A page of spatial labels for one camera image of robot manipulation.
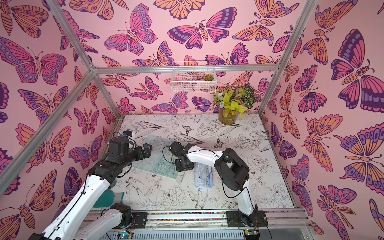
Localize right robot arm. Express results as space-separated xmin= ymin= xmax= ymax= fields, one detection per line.
xmin=168 ymin=142 xmax=269 ymax=228

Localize white wire wall basket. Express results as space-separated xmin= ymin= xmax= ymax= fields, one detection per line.
xmin=169 ymin=60 xmax=217 ymax=94

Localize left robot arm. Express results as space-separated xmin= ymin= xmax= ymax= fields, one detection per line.
xmin=29 ymin=137 xmax=153 ymax=240

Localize blue plastic geometry case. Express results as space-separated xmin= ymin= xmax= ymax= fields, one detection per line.
xmin=195 ymin=163 xmax=213 ymax=189

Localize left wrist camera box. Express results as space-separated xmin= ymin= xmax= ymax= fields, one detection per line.
xmin=123 ymin=130 xmax=135 ymax=139

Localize potted green leafy plant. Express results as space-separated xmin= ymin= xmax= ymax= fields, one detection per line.
xmin=213 ymin=85 xmax=259 ymax=126

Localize aluminium frame struts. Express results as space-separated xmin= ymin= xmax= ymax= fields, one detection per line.
xmin=1 ymin=1 xmax=304 ymax=240

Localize small succulent in basket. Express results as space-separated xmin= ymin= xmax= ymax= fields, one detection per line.
xmin=204 ymin=74 xmax=215 ymax=82

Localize green transparent ruler set pouch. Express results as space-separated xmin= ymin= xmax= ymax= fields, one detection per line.
xmin=133 ymin=135 xmax=178 ymax=180

